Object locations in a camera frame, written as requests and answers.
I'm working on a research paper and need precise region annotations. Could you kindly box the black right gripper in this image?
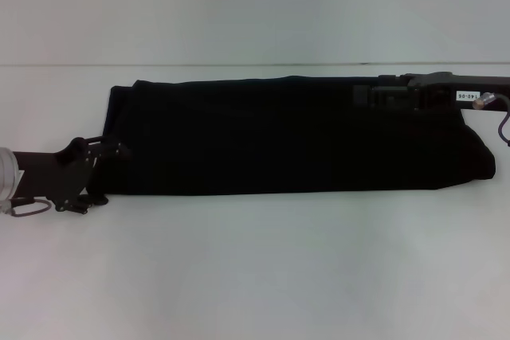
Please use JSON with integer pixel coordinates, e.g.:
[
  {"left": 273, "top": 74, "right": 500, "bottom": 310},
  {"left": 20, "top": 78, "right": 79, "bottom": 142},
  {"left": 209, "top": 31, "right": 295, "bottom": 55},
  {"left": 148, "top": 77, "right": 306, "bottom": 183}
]
[{"left": 351, "top": 70, "right": 510, "bottom": 113}]

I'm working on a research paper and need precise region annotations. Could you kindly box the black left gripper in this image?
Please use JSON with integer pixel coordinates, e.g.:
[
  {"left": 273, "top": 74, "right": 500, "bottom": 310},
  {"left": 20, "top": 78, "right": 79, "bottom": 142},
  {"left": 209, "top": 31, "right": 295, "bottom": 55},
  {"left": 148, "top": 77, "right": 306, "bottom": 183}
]
[{"left": 11, "top": 135, "right": 133, "bottom": 216}]

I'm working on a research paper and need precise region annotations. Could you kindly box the silver plug on right gripper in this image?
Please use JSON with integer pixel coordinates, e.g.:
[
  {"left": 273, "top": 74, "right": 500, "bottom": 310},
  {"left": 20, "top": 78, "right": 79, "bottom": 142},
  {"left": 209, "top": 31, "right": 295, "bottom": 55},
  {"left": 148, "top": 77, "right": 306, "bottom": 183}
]
[{"left": 471, "top": 92, "right": 510, "bottom": 147}]

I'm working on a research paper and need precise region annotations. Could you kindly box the black t-shirt with FREE print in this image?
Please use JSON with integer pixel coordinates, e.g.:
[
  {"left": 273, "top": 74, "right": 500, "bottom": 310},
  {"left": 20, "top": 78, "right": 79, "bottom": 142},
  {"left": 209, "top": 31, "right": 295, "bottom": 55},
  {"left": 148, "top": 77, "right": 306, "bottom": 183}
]
[{"left": 98, "top": 75, "right": 498, "bottom": 197}]

